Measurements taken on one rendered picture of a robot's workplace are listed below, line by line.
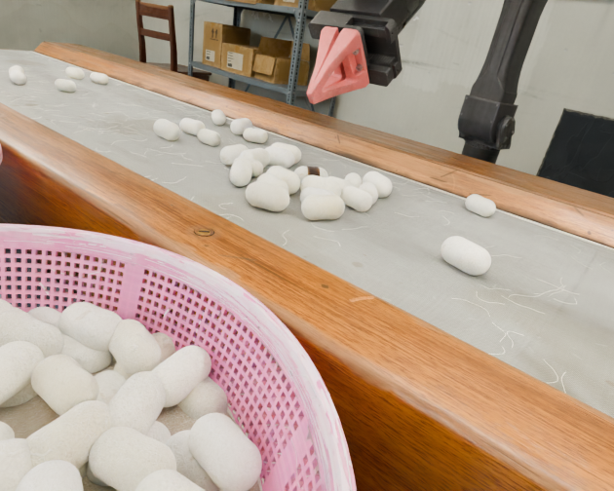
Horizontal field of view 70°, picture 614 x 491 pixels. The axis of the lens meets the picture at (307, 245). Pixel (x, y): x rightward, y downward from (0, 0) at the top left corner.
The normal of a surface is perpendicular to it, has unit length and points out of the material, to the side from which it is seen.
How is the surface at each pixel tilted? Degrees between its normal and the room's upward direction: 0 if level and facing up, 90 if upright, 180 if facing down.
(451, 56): 90
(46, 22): 90
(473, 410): 0
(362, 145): 45
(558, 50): 90
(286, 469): 72
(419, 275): 0
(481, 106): 88
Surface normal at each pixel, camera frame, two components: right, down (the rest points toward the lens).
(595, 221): -0.33, -0.44
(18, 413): 0.15, -0.89
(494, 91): -0.77, 0.13
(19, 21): 0.71, 0.40
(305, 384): -0.86, -0.22
